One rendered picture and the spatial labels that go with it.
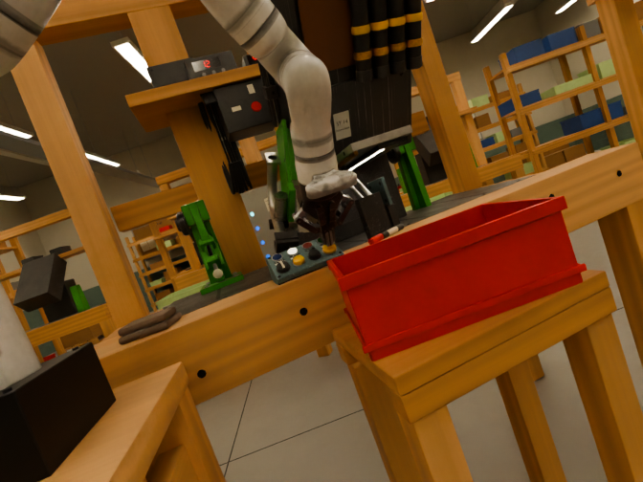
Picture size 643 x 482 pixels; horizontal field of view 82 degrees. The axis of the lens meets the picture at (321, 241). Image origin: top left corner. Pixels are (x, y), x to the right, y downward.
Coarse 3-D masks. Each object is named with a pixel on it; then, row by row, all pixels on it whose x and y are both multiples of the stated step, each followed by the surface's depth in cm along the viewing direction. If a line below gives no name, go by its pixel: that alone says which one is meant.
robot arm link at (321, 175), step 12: (324, 156) 61; (336, 156) 64; (300, 168) 63; (312, 168) 62; (324, 168) 62; (336, 168) 64; (300, 180) 64; (312, 180) 63; (324, 180) 61; (336, 180) 60; (348, 180) 61; (312, 192) 59; (324, 192) 60
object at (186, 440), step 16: (192, 400) 63; (176, 416) 56; (192, 416) 60; (176, 432) 56; (192, 432) 57; (160, 448) 56; (176, 448) 55; (192, 448) 57; (208, 448) 61; (160, 464) 52; (176, 464) 51; (192, 464) 57; (208, 464) 58; (144, 480) 39; (160, 480) 48; (176, 480) 49; (192, 480) 54; (208, 480) 57; (224, 480) 63
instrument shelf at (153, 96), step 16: (256, 64) 120; (192, 80) 115; (208, 80) 116; (224, 80) 118; (240, 80) 120; (128, 96) 110; (144, 96) 111; (160, 96) 113; (176, 96) 114; (192, 96) 118; (144, 112) 117; (160, 112) 121; (144, 128) 130; (160, 128) 135
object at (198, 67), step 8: (208, 56) 119; (216, 56) 120; (224, 56) 121; (232, 56) 121; (184, 64) 118; (192, 64) 118; (200, 64) 119; (208, 64) 119; (216, 64) 120; (224, 64) 121; (232, 64) 121; (192, 72) 118; (200, 72) 119; (208, 72) 119; (216, 72) 120
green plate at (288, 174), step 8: (280, 128) 99; (288, 128) 98; (280, 136) 100; (288, 136) 98; (280, 144) 101; (288, 144) 98; (280, 152) 102; (288, 152) 96; (280, 160) 103; (288, 160) 96; (280, 168) 105; (288, 168) 96; (280, 176) 106; (288, 176) 96; (296, 176) 98; (280, 184) 107; (296, 184) 105
